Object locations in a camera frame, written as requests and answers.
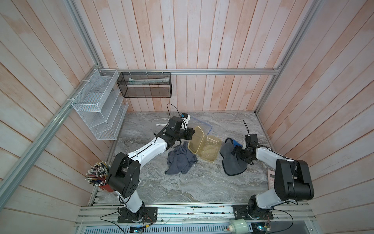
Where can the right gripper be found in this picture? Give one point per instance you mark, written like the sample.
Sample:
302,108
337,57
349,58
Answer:
236,151

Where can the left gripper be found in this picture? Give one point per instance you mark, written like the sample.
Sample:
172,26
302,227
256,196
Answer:
189,133

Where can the clear lunch box lid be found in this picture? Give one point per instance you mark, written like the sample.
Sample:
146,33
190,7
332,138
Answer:
205,126

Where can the yellow lunch box lid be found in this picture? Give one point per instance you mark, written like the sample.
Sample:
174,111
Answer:
196,142

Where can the yellow lunch box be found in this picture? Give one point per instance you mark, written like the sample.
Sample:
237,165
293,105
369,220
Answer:
210,148

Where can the dark grey cloth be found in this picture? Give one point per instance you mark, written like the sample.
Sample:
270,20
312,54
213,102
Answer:
180,160

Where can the clear lunch box blue rim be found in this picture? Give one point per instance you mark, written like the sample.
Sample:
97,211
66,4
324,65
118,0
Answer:
159,124

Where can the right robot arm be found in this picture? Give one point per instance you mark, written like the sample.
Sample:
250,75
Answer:
292,182

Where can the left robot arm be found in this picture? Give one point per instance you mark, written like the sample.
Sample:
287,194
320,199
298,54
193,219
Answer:
123,176

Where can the pink calculator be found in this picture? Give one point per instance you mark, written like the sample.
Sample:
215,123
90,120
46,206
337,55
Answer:
271,179

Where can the white cylinder device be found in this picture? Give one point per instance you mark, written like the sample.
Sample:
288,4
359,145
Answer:
238,227

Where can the black mesh basket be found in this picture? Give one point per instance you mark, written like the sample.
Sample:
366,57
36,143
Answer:
145,84

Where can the red cup of pencils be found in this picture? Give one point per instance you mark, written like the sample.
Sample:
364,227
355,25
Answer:
97,176

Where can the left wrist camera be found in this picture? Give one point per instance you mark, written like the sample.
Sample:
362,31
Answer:
186,117

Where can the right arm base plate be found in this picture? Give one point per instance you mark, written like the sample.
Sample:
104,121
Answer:
249,212

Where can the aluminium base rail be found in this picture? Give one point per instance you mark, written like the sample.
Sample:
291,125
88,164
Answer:
194,218

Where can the white wire mesh shelf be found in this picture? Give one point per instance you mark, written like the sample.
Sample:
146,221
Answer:
100,105

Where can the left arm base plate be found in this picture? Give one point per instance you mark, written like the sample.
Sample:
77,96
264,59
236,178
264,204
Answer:
137,215

